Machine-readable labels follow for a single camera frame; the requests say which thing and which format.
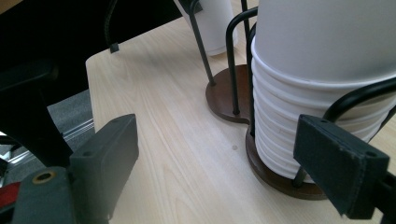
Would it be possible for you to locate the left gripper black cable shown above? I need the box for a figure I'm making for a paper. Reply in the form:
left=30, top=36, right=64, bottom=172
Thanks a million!
left=104, top=0, right=120, bottom=46

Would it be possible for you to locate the black metal stand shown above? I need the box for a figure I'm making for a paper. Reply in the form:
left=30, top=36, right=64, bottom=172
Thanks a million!
left=0, top=60, right=73, bottom=169

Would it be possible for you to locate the metal floor rail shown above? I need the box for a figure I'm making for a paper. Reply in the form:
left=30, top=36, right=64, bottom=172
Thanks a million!
left=60, top=119, right=95, bottom=141

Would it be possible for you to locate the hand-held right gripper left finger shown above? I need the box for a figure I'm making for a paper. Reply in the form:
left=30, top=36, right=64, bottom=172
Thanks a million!
left=12, top=114, right=139, bottom=224

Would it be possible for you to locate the brown double cup holder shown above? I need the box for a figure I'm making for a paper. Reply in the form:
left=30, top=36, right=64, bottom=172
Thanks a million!
left=188, top=0, right=396, bottom=201

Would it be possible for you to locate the stack of white cups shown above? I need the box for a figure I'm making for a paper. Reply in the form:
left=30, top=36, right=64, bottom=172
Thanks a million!
left=250, top=0, right=396, bottom=185

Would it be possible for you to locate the single white paper cup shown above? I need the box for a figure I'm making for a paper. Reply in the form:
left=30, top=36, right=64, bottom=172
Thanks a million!
left=174, top=0, right=239, bottom=57

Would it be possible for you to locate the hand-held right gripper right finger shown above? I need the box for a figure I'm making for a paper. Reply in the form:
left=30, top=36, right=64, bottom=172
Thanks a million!
left=293, top=114, right=390, bottom=220

